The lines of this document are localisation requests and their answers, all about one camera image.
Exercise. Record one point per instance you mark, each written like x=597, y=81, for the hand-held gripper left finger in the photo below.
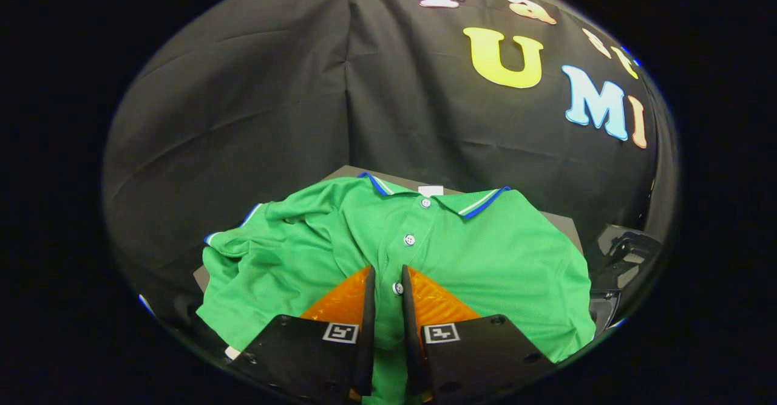
x=366, y=332

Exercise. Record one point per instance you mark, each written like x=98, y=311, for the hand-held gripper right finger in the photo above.
x=410, y=332

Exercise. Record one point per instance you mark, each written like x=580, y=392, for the green polo shirt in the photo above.
x=498, y=259

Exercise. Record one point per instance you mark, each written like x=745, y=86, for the dark transparent washing machine lid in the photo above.
x=628, y=256

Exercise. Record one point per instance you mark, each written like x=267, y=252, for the grey cabinet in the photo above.
x=563, y=226

